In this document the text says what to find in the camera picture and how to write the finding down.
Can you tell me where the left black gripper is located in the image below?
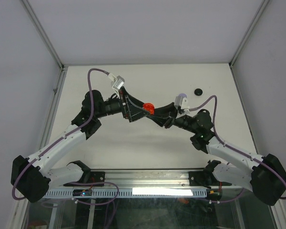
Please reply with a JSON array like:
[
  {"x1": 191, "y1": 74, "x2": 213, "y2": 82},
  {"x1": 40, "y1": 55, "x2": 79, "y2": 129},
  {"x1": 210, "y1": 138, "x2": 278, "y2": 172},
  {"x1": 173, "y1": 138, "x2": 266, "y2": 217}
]
[{"x1": 95, "y1": 86, "x2": 150, "y2": 122}]

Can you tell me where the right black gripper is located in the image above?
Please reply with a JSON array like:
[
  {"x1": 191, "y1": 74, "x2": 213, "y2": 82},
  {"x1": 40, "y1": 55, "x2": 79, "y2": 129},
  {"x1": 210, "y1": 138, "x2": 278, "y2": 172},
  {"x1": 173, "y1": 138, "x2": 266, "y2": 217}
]
[{"x1": 148, "y1": 102, "x2": 198, "y2": 134}]

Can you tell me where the orange charging case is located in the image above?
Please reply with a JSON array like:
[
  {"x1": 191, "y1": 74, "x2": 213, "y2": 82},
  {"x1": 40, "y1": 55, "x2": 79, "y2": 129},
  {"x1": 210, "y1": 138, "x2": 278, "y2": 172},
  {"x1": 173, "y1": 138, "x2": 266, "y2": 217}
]
[{"x1": 143, "y1": 103, "x2": 155, "y2": 115}]

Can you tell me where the lilac charging case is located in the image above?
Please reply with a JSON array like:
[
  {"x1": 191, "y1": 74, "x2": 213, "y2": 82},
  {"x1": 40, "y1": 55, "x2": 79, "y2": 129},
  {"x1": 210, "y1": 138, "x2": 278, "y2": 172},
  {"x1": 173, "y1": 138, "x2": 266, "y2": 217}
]
[{"x1": 178, "y1": 93, "x2": 187, "y2": 98}]

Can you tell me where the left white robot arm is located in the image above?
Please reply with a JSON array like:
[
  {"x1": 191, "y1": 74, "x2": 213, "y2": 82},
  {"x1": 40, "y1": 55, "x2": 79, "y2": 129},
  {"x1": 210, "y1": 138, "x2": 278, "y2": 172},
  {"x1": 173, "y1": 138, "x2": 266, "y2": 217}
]
[{"x1": 11, "y1": 87, "x2": 155, "y2": 203}]

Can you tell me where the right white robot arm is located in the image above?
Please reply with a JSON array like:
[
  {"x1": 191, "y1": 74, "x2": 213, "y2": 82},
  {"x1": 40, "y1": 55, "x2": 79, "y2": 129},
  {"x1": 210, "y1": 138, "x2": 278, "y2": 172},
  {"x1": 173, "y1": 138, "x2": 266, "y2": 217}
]
[{"x1": 148, "y1": 104, "x2": 286, "y2": 206}]

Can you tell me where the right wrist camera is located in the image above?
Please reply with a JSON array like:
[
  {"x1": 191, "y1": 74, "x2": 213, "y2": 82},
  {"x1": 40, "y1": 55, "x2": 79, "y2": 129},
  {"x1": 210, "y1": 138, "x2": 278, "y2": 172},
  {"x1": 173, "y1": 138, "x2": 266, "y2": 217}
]
[{"x1": 174, "y1": 96, "x2": 190, "y2": 114}]

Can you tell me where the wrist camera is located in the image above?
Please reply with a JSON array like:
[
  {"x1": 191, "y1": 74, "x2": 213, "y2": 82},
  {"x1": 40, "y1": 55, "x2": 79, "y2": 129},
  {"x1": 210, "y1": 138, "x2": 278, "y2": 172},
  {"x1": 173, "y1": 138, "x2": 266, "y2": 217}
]
[
  {"x1": 174, "y1": 96, "x2": 190, "y2": 114},
  {"x1": 108, "y1": 73, "x2": 125, "y2": 92}
]

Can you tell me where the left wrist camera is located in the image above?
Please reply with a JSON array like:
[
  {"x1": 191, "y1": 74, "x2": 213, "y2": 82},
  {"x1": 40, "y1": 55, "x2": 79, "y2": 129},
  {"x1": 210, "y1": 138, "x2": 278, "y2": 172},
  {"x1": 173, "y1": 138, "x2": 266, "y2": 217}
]
[{"x1": 108, "y1": 73, "x2": 125, "y2": 92}]

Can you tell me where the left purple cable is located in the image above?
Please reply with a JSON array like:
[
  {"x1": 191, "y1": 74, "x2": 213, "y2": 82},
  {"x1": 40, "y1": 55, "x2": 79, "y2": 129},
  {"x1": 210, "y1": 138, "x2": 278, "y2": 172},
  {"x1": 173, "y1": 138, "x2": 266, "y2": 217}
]
[{"x1": 11, "y1": 68, "x2": 110, "y2": 200}]

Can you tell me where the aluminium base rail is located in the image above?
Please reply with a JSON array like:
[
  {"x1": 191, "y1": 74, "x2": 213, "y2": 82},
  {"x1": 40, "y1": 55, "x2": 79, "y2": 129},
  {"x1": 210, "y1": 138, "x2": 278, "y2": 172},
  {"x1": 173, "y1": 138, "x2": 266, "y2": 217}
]
[{"x1": 47, "y1": 168, "x2": 253, "y2": 190}]

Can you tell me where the white slotted cable duct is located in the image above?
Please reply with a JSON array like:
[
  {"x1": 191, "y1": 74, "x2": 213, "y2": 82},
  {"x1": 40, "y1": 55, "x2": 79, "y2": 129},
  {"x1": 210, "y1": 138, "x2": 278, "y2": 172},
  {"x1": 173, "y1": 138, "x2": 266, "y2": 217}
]
[{"x1": 44, "y1": 187, "x2": 207, "y2": 199}]

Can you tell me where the left metal frame post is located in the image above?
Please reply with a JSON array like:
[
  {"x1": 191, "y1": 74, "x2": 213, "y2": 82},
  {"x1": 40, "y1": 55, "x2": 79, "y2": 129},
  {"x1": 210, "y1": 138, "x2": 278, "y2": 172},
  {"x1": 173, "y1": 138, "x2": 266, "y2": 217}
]
[{"x1": 20, "y1": 0, "x2": 64, "y2": 71}]

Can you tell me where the metal corner frame post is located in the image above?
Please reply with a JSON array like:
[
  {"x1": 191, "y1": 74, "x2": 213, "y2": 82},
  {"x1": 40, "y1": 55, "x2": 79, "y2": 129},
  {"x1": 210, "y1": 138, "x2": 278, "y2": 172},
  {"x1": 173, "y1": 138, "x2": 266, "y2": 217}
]
[{"x1": 229, "y1": 0, "x2": 271, "y2": 69}]

